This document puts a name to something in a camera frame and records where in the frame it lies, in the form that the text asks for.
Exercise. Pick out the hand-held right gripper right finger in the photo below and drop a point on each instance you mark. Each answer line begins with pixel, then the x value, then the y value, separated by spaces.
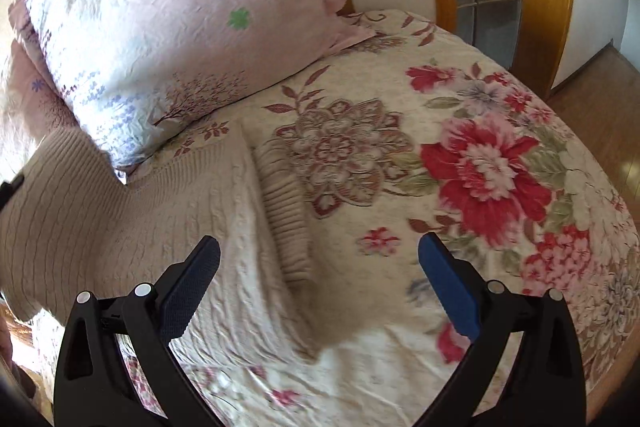
pixel 447 279

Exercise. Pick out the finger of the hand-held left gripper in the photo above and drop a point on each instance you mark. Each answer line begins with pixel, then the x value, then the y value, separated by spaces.
pixel 9 189

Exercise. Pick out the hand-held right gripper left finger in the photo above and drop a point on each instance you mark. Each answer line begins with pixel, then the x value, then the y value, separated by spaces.
pixel 187 287

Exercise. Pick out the floral quilted bedspread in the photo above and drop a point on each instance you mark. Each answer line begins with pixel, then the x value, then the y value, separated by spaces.
pixel 450 187

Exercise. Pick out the pink pillow with purple sprigs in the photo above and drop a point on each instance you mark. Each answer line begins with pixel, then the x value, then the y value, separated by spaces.
pixel 35 77

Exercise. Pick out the pink pillow with tree print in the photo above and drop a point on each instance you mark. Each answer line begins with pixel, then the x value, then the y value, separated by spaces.
pixel 190 17

